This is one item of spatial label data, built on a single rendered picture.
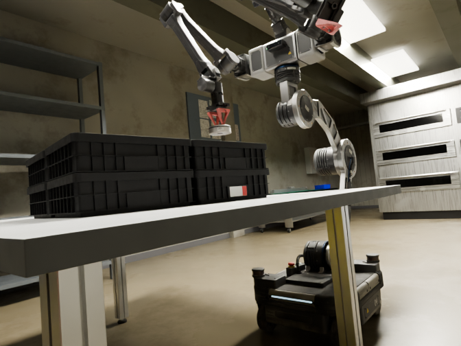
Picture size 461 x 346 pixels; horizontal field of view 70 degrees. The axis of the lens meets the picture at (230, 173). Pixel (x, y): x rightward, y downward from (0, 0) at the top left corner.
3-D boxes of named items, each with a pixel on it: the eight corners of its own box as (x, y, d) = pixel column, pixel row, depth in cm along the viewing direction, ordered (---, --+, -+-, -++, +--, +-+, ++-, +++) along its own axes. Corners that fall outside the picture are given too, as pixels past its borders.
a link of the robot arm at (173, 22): (176, 1, 159) (164, 18, 165) (169, -1, 155) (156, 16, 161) (223, 73, 156) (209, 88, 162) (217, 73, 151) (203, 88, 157)
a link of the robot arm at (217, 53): (177, -6, 164) (166, 10, 170) (168, 1, 154) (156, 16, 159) (240, 60, 179) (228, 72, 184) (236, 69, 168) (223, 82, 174)
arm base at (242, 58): (247, 74, 185) (245, 53, 185) (239, 71, 178) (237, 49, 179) (236, 78, 190) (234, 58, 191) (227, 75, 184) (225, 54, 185)
